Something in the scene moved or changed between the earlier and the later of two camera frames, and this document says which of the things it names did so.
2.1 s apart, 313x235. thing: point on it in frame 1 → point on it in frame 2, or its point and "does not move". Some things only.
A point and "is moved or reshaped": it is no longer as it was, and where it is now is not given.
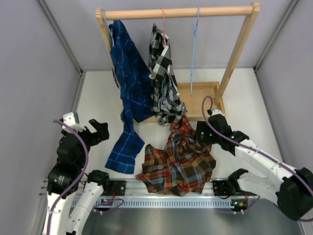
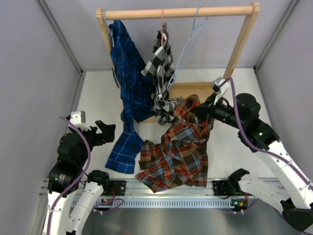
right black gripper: (203, 127) → (207, 110)
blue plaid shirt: (134, 81) does not move
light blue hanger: (111, 30) does not move
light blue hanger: (194, 31) → (194, 27)
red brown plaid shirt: (183, 166) is moved or reshaped
